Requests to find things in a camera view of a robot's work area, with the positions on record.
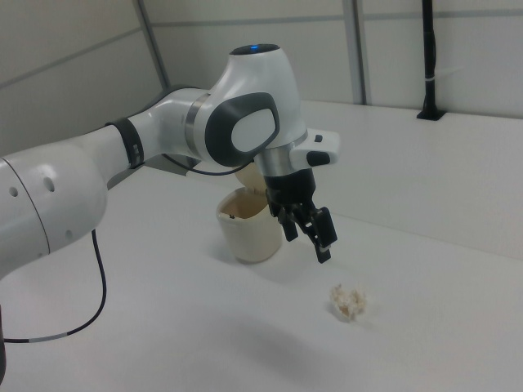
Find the grey partition post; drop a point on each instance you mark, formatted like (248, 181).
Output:
(355, 49)

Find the crumpled white paper trash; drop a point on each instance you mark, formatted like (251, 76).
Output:
(347, 303)

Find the small white lidded bin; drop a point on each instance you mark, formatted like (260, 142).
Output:
(253, 241)

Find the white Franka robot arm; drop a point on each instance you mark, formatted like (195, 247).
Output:
(253, 81)

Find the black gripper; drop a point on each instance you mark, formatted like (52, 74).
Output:
(290, 188)

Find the black pole with clamp base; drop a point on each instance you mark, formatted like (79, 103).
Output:
(428, 61)

